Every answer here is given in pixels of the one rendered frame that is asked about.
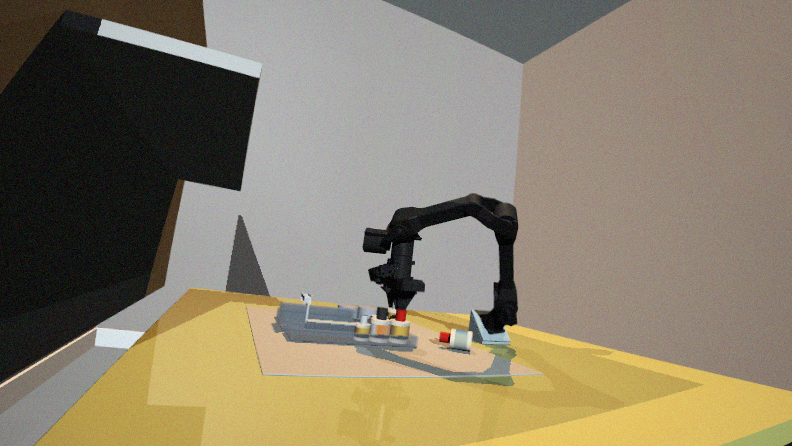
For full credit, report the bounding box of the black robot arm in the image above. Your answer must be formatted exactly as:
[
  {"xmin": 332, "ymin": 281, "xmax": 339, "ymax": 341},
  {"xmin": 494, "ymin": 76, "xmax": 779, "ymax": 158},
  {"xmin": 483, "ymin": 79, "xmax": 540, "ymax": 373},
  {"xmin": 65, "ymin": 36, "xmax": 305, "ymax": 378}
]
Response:
[{"xmin": 363, "ymin": 193, "xmax": 518, "ymax": 334}]

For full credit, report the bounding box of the white jar with dark red cap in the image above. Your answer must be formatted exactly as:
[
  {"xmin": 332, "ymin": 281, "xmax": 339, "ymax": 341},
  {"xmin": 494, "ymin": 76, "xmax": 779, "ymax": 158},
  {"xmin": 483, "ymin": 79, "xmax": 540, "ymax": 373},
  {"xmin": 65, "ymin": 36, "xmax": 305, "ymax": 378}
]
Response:
[
  {"xmin": 390, "ymin": 309, "xmax": 410, "ymax": 335},
  {"xmin": 439, "ymin": 328, "xmax": 473, "ymax": 351}
]

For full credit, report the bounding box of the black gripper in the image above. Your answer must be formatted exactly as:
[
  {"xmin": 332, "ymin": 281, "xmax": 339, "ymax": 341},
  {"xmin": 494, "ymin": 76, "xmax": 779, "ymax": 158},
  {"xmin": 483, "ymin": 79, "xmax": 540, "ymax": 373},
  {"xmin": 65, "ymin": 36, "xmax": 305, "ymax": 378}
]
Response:
[{"xmin": 376, "ymin": 255, "xmax": 425, "ymax": 311}]

